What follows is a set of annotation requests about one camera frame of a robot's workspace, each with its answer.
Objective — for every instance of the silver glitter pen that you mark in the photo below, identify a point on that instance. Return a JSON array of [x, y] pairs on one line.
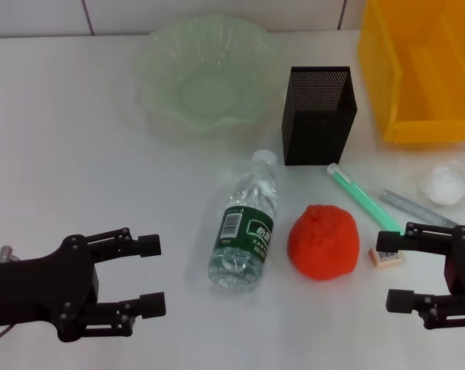
[[409, 206]]

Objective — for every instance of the clear green-label water bottle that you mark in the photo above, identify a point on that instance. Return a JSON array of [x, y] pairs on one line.
[[240, 231]]

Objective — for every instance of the green glass fruit plate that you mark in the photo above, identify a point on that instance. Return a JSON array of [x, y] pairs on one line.
[[201, 96]]

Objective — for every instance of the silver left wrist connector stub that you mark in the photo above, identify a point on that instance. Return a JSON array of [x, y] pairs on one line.
[[6, 254]]

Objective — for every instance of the white paper ball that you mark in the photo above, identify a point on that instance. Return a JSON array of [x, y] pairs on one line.
[[444, 185]]

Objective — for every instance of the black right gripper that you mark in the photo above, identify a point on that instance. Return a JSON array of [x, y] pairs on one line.
[[463, 270]]

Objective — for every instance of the yellow plastic bin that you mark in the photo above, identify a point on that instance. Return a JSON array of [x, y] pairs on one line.
[[428, 127]]

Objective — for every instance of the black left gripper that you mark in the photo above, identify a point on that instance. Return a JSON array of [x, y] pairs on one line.
[[35, 289]]

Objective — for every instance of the beige eraser with barcode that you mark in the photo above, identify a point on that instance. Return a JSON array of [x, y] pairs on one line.
[[386, 259]]

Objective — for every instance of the orange fruit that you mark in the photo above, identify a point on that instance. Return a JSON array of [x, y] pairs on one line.
[[324, 243]]

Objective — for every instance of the black mesh pen holder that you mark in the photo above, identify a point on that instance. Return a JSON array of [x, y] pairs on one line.
[[313, 135]]

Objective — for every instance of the green translucent pen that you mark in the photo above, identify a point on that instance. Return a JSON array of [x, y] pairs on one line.
[[361, 196]]

